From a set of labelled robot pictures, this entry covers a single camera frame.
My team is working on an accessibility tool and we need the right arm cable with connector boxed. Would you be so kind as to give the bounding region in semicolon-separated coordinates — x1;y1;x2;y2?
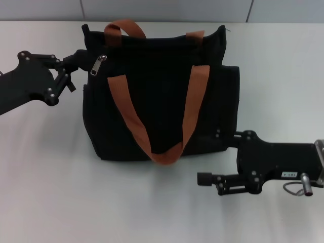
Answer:
281;173;315;197

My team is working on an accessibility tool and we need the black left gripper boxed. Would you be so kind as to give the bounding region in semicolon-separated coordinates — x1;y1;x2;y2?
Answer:
0;49;90;116

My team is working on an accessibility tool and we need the silver metal zipper pull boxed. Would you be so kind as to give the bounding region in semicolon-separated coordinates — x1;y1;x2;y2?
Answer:
90;54;108;76

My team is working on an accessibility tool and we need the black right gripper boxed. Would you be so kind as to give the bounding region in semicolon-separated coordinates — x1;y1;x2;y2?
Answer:
196;128;321;196

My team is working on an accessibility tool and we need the black bag with brown handles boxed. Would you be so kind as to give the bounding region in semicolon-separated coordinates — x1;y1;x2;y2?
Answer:
81;19;240;167

